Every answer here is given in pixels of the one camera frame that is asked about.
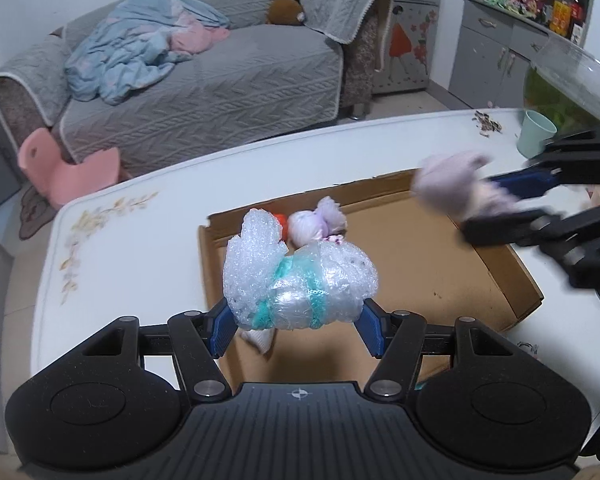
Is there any green cup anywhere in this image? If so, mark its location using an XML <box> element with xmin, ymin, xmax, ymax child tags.
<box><xmin>516</xmin><ymin>109</ymin><xmax>558</xmax><ymax>158</ymax></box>

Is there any sticker decorated refrigerator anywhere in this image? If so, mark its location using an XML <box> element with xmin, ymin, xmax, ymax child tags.
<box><xmin>370</xmin><ymin>0</ymin><xmax>473</xmax><ymax>96</ymax></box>

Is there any orange drink bottle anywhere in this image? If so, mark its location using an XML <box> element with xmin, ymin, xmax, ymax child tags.
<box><xmin>549</xmin><ymin>0</ymin><xmax>573</xmax><ymax>37</ymax></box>

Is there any white purple sock bundle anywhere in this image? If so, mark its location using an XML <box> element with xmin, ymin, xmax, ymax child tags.
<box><xmin>286</xmin><ymin>196</ymin><xmax>348</xmax><ymax>248</ymax></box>

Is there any lavender fuzzy sock bundle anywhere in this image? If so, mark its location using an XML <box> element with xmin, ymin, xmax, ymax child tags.
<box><xmin>411</xmin><ymin>151</ymin><xmax>523</xmax><ymax>223</ymax></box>

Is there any pile of seed shells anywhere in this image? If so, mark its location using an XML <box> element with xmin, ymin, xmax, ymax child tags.
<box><xmin>472</xmin><ymin>109</ymin><xmax>503</xmax><ymax>141</ymax></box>

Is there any light blue blanket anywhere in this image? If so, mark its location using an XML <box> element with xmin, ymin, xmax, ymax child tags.
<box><xmin>64</xmin><ymin>0</ymin><xmax>231</xmax><ymax>106</ymax></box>

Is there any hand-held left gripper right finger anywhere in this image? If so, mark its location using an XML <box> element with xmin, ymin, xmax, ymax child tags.
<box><xmin>352</xmin><ymin>299</ymin><xmax>531</xmax><ymax>401</ymax></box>

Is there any glass fish tank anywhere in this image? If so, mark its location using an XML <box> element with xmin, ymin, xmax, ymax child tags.
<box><xmin>522</xmin><ymin>37</ymin><xmax>600</xmax><ymax>131</ymax></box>

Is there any shallow cardboard box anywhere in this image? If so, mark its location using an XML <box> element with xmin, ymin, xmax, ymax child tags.
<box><xmin>198</xmin><ymin>169</ymin><xmax>545</xmax><ymax>385</ymax></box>

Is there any pink cloth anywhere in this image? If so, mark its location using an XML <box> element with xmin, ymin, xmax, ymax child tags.
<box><xmin>169</xmin><ymin>12</ymin><xmax>231</xmax><ymax>56</ymax></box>

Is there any grey cabinet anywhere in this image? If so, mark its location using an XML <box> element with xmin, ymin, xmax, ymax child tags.
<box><xmin>447</xmin><ymin>0</ymin><xmax>600</xmax><ymax>111</ymax></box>

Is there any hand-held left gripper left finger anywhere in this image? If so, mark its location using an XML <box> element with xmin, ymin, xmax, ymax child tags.
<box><xmin>60</xmin><ymin>299</ymin><xmax>239</xmax><ymax>404</ymax></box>

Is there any bubble wrap bundle teal band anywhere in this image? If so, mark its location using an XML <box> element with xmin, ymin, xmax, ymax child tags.
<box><xmin>222</xmin><ymin>207</ymin><xmax>381</xmax><ymax>332</ymax></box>

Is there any grey sofa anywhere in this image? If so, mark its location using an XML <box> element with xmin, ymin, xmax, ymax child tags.
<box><xmin>0</xmin><ymin>0</ymin><xmax>398</xmax><ymax>178</ymax></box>

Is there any brown floor mat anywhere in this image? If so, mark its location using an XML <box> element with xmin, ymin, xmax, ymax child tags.
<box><xmin>17</xmin><ymin>182</ymin><xmax>61</xmax><ymax>241</ymax></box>

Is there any pink plastic stool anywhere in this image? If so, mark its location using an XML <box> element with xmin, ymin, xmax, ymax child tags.
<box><xmin>17</xmin><ymin>127</ymin><xmax>123</xmax><ymax>209</ymax></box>

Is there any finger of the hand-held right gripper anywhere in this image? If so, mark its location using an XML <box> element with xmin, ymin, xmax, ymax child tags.
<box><xmin>462</xmin><ymin>204</ymin><xmax>600</xmax><ymax>288</ymax></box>
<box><xmin>485</xmin><ymin>121</ymin><xmax>600</xmax><ymax>200</ymax></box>

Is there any brown plush toy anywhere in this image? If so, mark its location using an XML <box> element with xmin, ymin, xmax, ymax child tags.
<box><xmin>266</xmin><ymin>0</ymin><xmax>307</xmax><ymax>27</ymax></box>

